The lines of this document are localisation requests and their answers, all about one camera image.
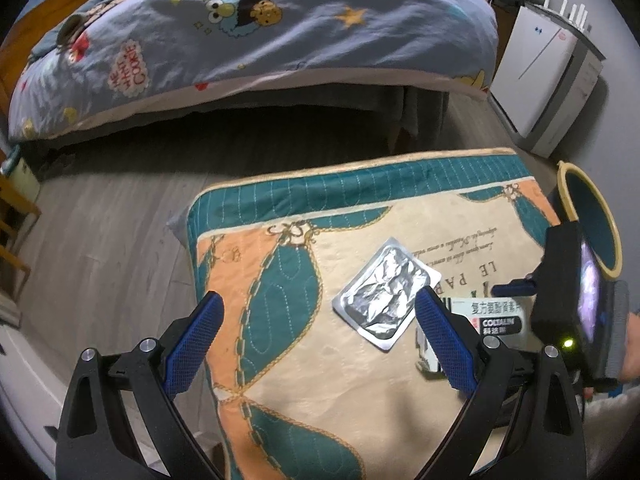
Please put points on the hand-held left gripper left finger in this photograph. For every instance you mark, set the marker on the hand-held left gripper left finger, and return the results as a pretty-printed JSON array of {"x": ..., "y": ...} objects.
[{"x": 195, "y": 340}]

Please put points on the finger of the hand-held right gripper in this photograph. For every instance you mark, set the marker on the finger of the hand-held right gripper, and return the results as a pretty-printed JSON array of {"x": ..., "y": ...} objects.
[{"x": 515, "y": 289}]

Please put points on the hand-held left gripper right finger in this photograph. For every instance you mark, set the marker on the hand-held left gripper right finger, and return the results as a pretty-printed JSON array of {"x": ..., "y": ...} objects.
[{"x": 445, "y": 340}]

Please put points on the white medicine box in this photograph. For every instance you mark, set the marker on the white medicine box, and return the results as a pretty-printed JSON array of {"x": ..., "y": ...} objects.
[{"x": 495, "y": 317}]

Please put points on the silver foil blister pack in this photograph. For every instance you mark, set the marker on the silver foil blister pack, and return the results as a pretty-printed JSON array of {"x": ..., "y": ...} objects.
[{"x": 385, "y": 295}]

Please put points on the yellow-rimmed teal trash bin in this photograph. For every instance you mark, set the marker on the yellow-rimmed teal trash bin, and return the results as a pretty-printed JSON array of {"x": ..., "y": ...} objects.
[{"x": 595, "y": 220}]

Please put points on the person's right forearm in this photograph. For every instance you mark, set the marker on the person's right forearm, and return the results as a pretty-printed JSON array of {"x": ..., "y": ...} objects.
[{"x": 631, "y": 345}]

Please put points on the teal and orange quilted mat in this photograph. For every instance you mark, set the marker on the teal and orange quilted mat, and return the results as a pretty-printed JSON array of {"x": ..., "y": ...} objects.
[{"x": 310, "y": 360}]

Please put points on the white furniture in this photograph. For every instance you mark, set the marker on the white furniture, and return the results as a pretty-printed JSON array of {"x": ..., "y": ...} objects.
[{"x": 25, "y": 375}]

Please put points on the white air purifier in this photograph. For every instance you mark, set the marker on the white air purifier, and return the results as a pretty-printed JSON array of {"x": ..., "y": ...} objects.
[{"x": 535, "y": 75}]

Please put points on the wooden chair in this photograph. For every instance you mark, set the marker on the wooden chair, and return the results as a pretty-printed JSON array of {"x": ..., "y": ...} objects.
[{"x": 15, "y": 220}]

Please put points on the white router with antennas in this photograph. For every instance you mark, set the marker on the white router with antennas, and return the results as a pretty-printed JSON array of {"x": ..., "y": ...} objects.
[{"x": 570, "y": 17}]

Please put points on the bed with cartoon duvet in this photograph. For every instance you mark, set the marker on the bed with cartoon duvet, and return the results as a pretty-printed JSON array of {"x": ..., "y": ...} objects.
[{"x": 250, "y": 35}]

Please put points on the wooden headboard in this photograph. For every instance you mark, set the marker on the wooden headboard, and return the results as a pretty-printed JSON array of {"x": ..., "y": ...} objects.
[{"x": 45, "y": 5}]

